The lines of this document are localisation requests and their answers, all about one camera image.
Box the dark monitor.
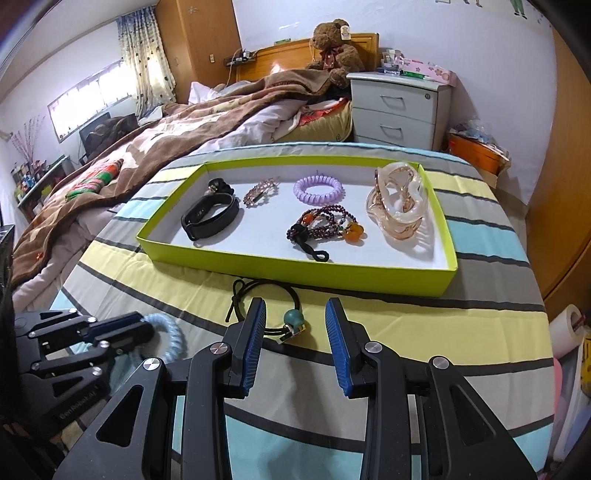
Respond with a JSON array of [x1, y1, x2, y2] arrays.
[[78, 112, 139, 160]]

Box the pink flower box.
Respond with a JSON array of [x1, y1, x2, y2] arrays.
[[402, 58, 458, 86]]

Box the colourful pillow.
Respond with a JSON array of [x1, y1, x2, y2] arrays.
[[277, 99, 354, 144]]

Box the wooden door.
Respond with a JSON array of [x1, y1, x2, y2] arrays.
[[526, 23, 591, 315]]

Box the orange box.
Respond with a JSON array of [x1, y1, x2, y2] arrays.
[[448, 131, 511, 176]]

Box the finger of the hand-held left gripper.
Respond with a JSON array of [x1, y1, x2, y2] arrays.
[[21, 339, 153, 398], [14, 309, 155, 352]]

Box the shelf with small bottles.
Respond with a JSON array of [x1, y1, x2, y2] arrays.
[[11, 154, 70, 208]]

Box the white paper roll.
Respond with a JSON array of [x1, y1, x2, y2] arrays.
[[549, 304, 585, 361]]

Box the pale lavender quilt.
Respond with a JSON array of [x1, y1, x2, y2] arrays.
[[217, 102, 305, 148]]

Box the striped bedsheet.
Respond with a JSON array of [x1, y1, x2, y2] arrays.
[[46, 141, 555, 480]]

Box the brown teddy bear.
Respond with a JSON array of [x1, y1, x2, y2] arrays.
[[305, 19, 365, 88]]

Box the clear glass jars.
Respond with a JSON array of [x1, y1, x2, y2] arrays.
[[381, 48, 404, 75]]

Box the window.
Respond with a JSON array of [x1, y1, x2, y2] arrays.
[[47, 69, 139, 141]]

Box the light blue spiral hair tie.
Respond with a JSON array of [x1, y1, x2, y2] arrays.
[[134, 313, 185, 365]]

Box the wooden wardrobe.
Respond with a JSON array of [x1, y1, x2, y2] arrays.
[[154, 0, 241, 104]]

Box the wooden headboard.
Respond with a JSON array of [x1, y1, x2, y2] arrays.
[[226, 32, 379, 86]]

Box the purple spiral hair tie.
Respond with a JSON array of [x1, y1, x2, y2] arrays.
[[294, 173, 345, 204]]

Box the black wrist band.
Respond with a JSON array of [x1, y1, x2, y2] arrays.
[[181, 191, 241, 241]]

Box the white nightstand with drawers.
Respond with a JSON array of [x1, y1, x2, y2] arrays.
[[346, 71, 451, 151]]

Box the clear plastic bag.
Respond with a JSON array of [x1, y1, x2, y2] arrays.
[[450, 119, 509, 148]]

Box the brown patterned blanket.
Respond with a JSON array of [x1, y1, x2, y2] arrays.
[[9, 69, 333, 289]]

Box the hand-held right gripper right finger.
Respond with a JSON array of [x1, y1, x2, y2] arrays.
[[324, 298, 539, 480]]

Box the clear amber hair claw clip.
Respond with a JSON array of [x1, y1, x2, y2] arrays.
[[366, 161, 428, 241]]

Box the dotted curtain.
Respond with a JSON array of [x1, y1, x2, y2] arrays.
[[115, 14, 178, 116]]

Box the red green knitted cloth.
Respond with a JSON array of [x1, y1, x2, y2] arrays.
[[65, 159, 125, 201]]

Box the brown bead bracelet amber gourd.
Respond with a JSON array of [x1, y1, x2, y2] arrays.
[[286, 207, 368, 263]]

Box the rhinestone hair clip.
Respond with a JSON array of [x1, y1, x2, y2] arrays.
[[243, 178, 280, 208]]

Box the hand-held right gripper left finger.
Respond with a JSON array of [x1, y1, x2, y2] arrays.
[[53, 298, 269, 480]]

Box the white pillow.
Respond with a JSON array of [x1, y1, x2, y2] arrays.
[[191, 82, 232, 102]]

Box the black hair tie teal bead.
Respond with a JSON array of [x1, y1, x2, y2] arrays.
[[226, 278, 308, 344]]

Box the lime green shallow box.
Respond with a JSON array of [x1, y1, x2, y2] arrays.
[[135, 157, 459, 298]]

